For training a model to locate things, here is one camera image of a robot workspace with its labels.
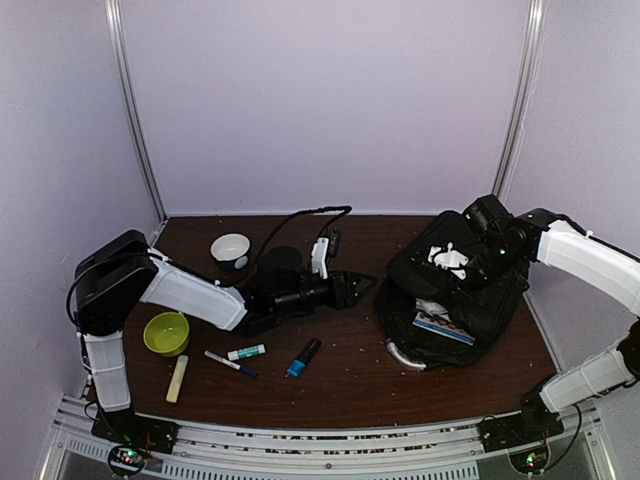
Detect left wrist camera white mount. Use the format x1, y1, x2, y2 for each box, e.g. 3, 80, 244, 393
310, 228, 341, 280

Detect right aluminium corner post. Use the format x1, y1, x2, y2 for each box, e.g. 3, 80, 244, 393
492, 0, 547, 204

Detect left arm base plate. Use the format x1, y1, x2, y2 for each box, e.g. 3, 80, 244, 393
91, 415, 179, 454

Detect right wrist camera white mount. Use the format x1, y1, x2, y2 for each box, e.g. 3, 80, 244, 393
427, 242, 469, 280

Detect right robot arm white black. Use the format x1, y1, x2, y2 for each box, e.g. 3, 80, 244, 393
464, 199, 639, 442

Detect green white glue stick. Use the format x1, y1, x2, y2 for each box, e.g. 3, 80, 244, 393
227, 344, 266, 361

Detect blue Hamer book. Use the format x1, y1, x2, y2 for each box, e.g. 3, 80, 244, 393
416, 299, 448, 317

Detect yellow highlighter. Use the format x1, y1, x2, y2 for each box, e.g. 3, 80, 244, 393
165, 355, 189, 403

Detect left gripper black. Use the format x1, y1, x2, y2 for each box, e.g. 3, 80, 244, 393
272, 266, 378, 317

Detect blue black highlighter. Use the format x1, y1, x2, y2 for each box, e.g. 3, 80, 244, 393
286, 338, 322, 378

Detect aluminium front rail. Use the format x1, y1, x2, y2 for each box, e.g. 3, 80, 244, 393
39, 394, 616, 480

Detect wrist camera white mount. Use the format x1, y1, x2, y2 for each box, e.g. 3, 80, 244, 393
427, 242, 469, 280
310, 228, 341, 280

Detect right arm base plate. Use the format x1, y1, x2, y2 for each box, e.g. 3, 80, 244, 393
477, 413, 564, 453

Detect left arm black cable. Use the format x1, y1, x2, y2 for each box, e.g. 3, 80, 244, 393
67, 204, 354, 321

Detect black student bag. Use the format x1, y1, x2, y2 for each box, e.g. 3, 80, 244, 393
374, 207, 530, 370

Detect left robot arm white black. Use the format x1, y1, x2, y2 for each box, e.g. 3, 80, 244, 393
65, 230, 377, 444

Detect aluminium corner post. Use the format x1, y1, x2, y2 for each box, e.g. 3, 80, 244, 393
492, 0, 547, 204
104, 0, 169, 226

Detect green plastic bowl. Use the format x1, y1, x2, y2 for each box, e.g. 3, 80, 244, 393
143, 312, 190, 357

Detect white black ceramic bowl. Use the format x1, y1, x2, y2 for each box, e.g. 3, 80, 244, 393
210, 233, 251, 271

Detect left aluminium corner post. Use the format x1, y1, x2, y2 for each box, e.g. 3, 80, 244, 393
104, 0, 169, 226

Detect dog picture book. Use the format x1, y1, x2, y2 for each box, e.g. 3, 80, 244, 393
412, 312, 475, 346

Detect white blue pen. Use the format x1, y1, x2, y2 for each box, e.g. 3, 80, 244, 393
204, 350, 258, 378

